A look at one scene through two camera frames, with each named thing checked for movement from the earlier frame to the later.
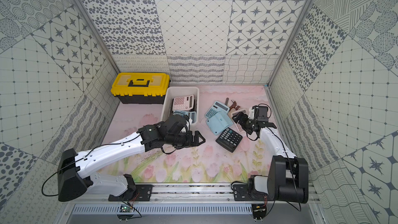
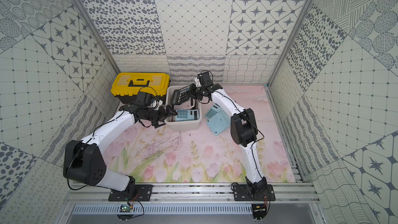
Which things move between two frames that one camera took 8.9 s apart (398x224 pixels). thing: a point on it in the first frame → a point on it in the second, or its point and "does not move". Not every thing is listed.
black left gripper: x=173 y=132 → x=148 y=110
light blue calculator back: x=219 y=122 does not move
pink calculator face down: x=185 y=103 does not move
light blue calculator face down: x=192 y=115 does not move
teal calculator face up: x=217 y=107 does not move
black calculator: x=229 y=139 → x=181 y=95
